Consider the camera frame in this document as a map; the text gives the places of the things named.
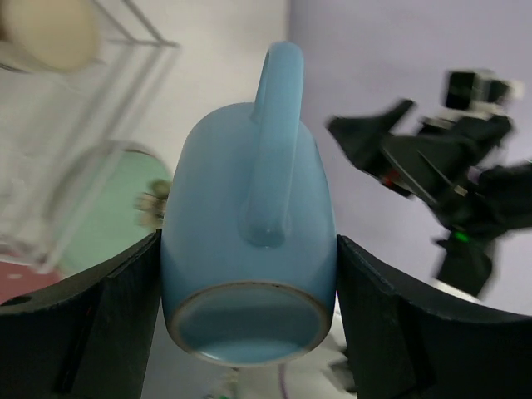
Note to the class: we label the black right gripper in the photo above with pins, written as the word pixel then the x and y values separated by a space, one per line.
pixel 429 165

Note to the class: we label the light blue mug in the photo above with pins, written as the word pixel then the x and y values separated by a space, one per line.
pixel 248 248

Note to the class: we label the pink polka dot plate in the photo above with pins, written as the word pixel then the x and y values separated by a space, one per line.
pixel 17 280

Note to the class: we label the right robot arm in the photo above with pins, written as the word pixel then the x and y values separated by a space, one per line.
pixel 485 205

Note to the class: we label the white wire dish rack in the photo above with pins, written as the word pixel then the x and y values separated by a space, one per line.
pixel 63 135

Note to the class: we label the mint green floral plate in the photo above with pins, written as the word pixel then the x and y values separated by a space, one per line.
pixel 111 196

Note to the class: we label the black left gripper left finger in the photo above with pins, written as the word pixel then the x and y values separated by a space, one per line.
pixel 88 336

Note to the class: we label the small metal cup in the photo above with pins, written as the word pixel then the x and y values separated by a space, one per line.
pixel 57 36

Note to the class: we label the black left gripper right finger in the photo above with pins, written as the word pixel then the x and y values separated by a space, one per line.
pixel 406 339

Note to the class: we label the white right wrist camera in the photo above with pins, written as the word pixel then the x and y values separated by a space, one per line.
pixel 479 90

